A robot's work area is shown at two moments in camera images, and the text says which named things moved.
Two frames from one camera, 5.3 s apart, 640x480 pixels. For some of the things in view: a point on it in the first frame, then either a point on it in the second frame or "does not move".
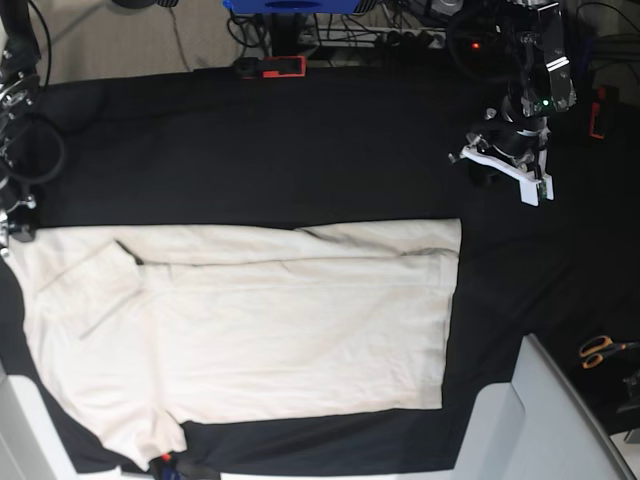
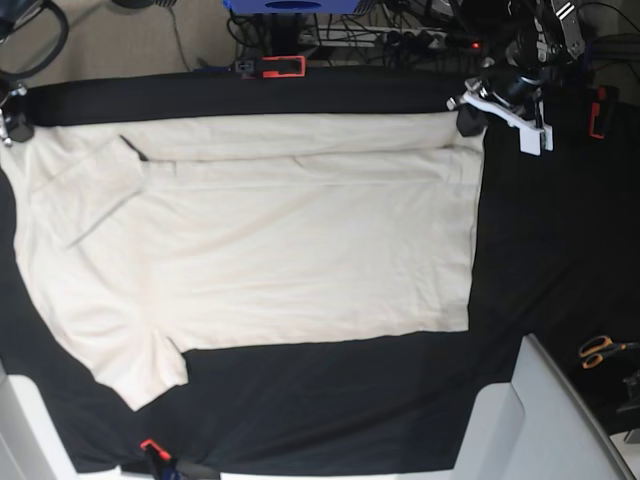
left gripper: [21, 214] → [20, 132]
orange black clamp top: [264, 67] does not move
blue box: [291, 6] does not move
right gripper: [516, 148] → [518, 103]
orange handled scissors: [596, 348] does not move
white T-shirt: [139, 329] → [151, 237]
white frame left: [31, 444] does not move
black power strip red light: [475, 43] does not move
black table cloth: [214, 149] does not move
